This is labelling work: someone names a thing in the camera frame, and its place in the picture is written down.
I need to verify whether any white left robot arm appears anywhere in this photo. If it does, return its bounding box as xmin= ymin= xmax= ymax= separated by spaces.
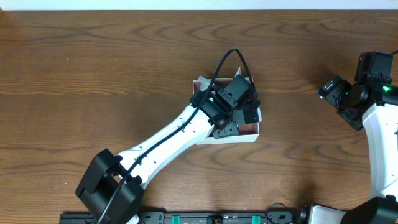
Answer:
xmin=75 ymin=75 xmax=261 ymax=223

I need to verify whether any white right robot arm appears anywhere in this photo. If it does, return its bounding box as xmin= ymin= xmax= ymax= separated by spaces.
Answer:
xmin=306 ymin=51 xmax=397 ymax=224

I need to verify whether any white cardboard box container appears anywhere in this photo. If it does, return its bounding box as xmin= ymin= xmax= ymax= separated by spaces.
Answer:
xmin=192 ymin=67 xmax=260 ymax=145

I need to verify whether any black mounting rail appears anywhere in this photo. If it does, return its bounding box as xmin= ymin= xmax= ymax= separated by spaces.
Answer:
xmin=58 ymin=210 xmax=308 ymax=224

